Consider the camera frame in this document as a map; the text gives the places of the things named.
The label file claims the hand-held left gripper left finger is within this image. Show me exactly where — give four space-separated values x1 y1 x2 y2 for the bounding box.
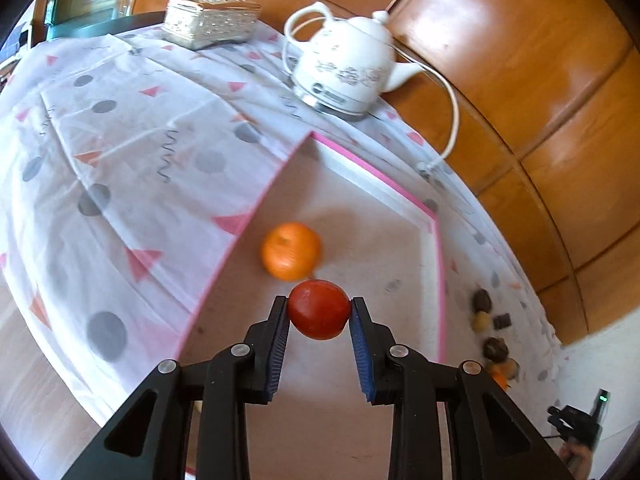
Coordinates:
62 296 291 480

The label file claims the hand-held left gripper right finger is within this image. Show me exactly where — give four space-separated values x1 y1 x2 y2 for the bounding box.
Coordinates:
349 297 576 480

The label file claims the red tomato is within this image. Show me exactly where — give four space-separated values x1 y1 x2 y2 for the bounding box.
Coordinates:
287 280 352 341

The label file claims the brown wooden log piece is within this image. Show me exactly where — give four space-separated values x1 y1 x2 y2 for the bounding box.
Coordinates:
482 338 510 363

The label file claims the pink-edged cardboard box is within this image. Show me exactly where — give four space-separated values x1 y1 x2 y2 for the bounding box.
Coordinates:
172 130 448 480

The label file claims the person's right hand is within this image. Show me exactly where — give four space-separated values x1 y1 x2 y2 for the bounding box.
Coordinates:
559 441 595 478

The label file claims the orange mandarin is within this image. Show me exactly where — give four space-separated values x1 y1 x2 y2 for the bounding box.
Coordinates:
260 222 322 282

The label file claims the white patterned tablecloth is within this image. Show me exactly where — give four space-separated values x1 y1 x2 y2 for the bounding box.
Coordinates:
0 22 568 431

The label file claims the silver kettle base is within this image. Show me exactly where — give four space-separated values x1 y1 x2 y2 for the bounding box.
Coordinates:
292 85 382 122

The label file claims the white floral electric kettle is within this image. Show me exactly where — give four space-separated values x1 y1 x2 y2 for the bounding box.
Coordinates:
284 2 426 111

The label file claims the silver embossed tissue box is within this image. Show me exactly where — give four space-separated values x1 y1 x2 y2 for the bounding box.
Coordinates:
161 0 262 51

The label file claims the white kettle power cable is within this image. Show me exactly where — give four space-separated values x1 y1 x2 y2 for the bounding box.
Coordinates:
387 40 461 178

